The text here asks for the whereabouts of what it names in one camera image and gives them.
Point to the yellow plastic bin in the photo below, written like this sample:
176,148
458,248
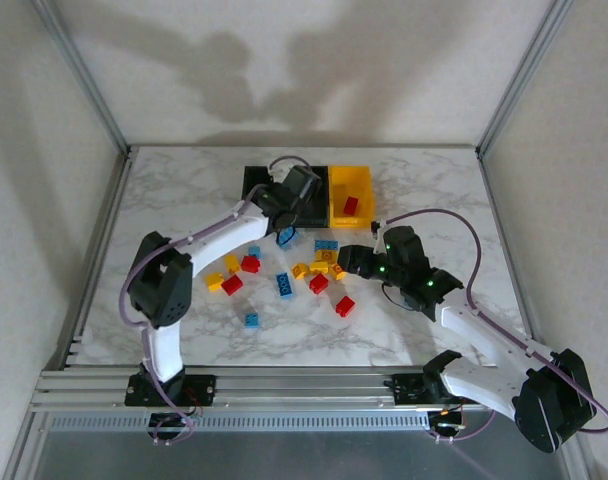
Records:
364,197

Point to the red lego brick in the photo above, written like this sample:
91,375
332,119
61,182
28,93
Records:
232,285
250,264
318,283
344,306
351,205

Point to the long blue lego brick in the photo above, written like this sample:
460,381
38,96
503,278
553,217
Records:
284,285
326,245

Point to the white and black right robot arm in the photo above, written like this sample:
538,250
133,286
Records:
484,332

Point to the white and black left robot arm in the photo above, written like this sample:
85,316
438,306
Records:
229,240

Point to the grey metal sheet panel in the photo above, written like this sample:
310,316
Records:
304,457

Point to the aluminium side rail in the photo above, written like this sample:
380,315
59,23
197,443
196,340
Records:
510,250
96,260

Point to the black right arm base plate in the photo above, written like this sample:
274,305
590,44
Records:
404,387

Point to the long aluminium base rail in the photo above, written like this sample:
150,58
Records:
294,387

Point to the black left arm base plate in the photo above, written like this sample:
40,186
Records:
204,387

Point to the aluminium frame post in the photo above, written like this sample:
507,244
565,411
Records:
523,75
88,82

